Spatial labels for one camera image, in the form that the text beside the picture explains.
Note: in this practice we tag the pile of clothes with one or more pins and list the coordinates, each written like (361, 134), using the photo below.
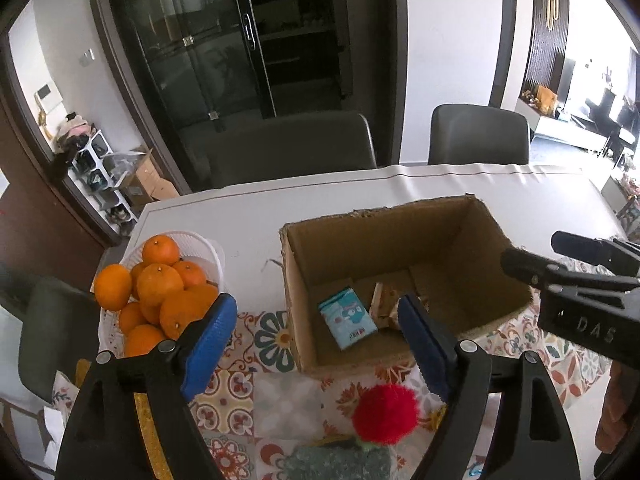
(75, 132)

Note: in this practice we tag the white low cabinet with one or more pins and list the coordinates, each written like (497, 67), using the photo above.
(555, 127)

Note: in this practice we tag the black framed glass door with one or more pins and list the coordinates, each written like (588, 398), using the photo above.
(210, 60)

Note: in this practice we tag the white slatted fruit basket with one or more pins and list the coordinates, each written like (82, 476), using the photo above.
(205, 252)

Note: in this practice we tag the patterned table runner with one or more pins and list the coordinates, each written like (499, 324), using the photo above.
(280, 400)

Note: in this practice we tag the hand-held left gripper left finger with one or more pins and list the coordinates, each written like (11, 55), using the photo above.
(211, 342)

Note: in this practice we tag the white intercom panel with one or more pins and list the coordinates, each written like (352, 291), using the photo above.
(47, 100)

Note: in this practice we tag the brown cardboard box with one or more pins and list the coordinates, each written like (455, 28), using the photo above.
(450, 260)

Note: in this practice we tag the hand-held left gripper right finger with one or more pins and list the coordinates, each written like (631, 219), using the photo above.
(425, 347)

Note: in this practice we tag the wall switch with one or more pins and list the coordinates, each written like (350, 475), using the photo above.
(87, 58)

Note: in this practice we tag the beige packet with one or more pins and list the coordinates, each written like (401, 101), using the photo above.
(382, 305)

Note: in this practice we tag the yellow paper bag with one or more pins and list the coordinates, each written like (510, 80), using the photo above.
(546, 99)

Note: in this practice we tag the gold wall ornament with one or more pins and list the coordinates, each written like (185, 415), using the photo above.
(552, 9)

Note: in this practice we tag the white shoe rack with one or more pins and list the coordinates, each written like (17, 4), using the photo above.
(97, 180)

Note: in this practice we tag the green sponge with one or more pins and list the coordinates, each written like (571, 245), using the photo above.
(335, 462)

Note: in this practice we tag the dark grey narrow chair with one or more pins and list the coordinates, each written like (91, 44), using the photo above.
(477, 135)

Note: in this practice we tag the red pompom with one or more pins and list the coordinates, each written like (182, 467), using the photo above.
(385, 412)

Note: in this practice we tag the light blue tissue pack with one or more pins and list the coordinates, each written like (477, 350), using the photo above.
(347, 317)

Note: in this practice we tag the woven tissue box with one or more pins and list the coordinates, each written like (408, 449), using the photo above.
(150, 440)

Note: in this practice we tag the open cardboard box with clutter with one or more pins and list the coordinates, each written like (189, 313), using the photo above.
(150, 182)

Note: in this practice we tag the dark grey wide chair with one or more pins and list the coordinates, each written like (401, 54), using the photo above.
(295, 150)

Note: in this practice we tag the dark slatted wall panel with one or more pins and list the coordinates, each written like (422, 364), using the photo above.
(542, 55)

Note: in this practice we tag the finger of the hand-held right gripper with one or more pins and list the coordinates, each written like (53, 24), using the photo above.
(585, 247)
(555, 272)

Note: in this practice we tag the white tissue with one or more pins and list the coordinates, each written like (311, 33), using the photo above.
(52, 435)

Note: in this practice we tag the pile of oranges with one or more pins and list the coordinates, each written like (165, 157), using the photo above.
(160, 285)

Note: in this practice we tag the dark grey side chair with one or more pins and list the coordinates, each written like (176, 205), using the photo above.
(55, 330)

